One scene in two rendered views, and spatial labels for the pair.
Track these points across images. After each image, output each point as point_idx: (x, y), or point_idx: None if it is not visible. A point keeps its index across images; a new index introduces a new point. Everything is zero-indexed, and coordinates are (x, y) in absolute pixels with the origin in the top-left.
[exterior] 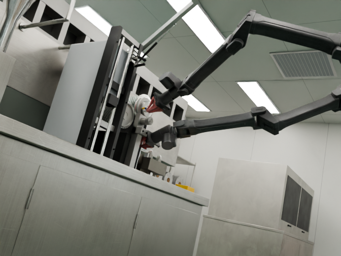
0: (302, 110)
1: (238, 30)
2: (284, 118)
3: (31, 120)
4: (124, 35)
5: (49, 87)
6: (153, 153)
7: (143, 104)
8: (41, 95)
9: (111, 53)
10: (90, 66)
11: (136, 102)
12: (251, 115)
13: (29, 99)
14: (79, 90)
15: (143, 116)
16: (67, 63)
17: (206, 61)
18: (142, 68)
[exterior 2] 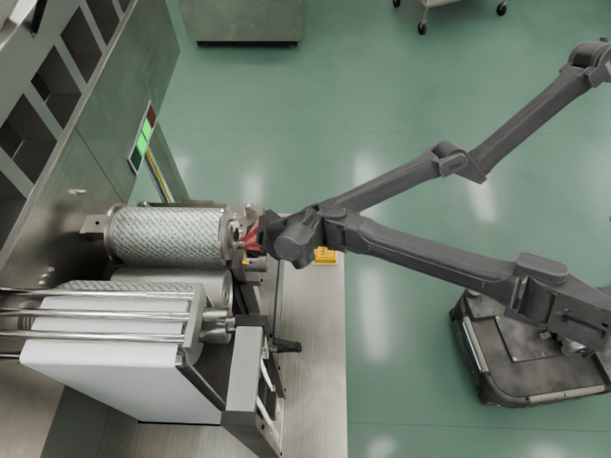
0: (525, 134)
1: (565, 336)
2: (495, 162)
3: (79, 413)
4: (256, 396)
5: (43, 376)
6: (161, 97)
7: (233, 246)
8: (52, 398)
9: (263, 438)
10: (158, 385)
11: (223, 260)
12: (437, 173)
13: (53, 427)
14: (167, 399)
15: (244, 257)
16: (63, 379)
17: (422, 269)
18: (47, 10)
